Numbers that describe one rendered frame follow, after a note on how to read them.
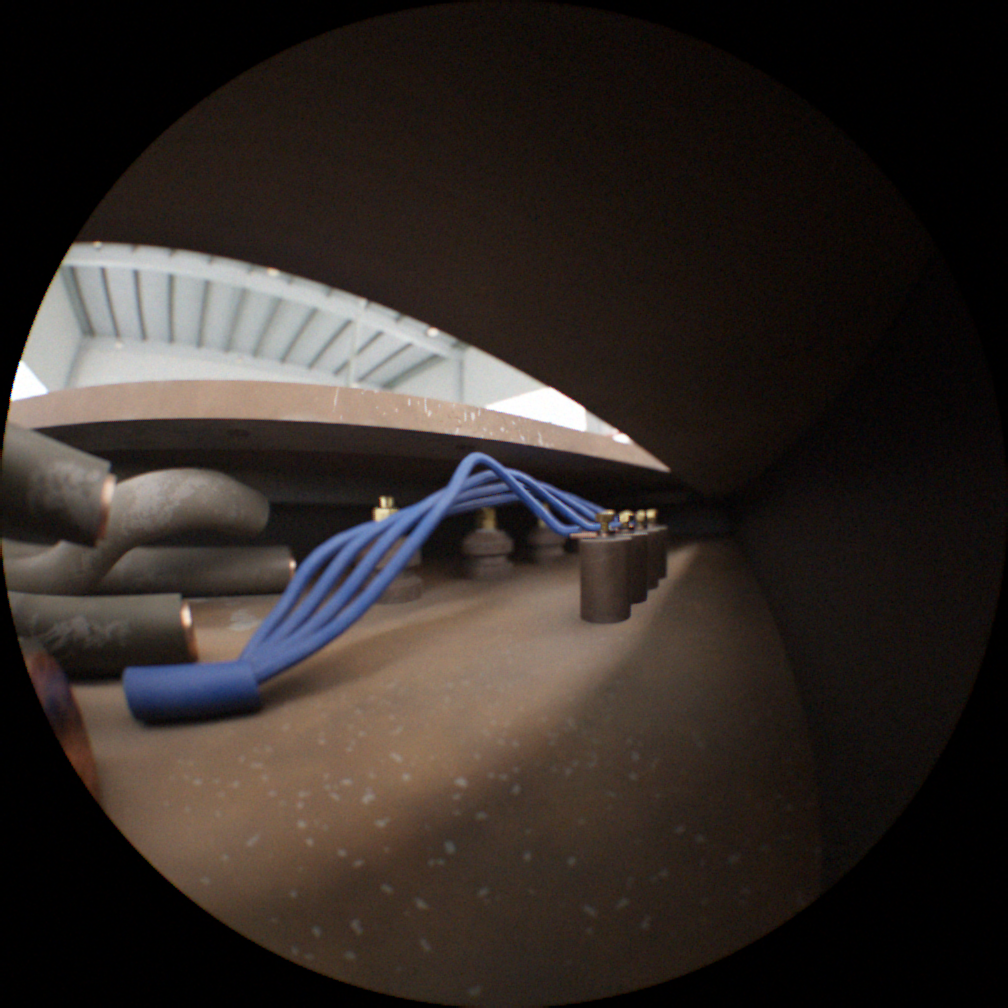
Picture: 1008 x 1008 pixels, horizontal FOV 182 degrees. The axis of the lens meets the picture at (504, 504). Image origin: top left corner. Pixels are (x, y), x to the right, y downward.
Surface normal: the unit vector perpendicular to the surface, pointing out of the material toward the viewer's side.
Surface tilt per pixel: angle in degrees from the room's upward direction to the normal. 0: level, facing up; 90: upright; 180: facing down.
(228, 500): 93
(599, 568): 90
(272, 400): 90
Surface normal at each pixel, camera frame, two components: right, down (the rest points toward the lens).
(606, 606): -0.29, -0.04
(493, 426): 0.58, -0.06
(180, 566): 0.62, -0.27
